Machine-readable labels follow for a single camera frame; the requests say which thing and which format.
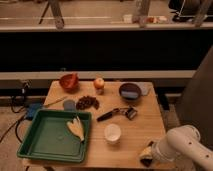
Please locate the white paper cup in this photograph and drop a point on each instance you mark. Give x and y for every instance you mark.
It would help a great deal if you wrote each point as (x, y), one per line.
(112, 133)

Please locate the red bowl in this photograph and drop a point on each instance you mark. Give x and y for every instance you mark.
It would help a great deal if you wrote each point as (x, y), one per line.
(69, 82)

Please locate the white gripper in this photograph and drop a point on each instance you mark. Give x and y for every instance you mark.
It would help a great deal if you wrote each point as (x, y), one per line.
(161, 151)

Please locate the grey cloth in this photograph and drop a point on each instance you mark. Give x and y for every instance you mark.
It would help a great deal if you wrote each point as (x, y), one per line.
(144, 89)

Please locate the apple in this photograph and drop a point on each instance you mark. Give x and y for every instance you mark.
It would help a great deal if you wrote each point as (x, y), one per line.
(99, 83)

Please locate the blue box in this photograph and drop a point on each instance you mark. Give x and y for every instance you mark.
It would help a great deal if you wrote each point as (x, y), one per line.
(32, 110)

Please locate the bunch of dark grapes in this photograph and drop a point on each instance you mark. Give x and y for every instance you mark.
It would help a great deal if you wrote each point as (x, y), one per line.
(86, 102)

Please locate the grey round lid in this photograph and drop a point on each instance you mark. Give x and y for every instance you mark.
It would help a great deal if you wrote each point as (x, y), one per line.
(69, 105)

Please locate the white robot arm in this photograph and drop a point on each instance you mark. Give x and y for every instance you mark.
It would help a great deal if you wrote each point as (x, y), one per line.
(183, 140)

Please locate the black handled eraser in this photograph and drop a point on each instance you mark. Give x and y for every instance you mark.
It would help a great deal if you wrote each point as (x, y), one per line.
(145, 156)

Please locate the blue sponge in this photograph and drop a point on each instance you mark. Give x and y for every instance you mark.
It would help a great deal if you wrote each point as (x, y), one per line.
(129, 95)

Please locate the wooden stick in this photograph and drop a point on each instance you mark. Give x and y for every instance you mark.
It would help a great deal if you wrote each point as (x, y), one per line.
(54, 102)

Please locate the green plastic tray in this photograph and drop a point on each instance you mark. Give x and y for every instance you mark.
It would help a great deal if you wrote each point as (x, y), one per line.
(49, 138)

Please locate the dark bowl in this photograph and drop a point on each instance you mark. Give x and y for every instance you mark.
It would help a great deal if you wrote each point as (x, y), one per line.
(131, 87)

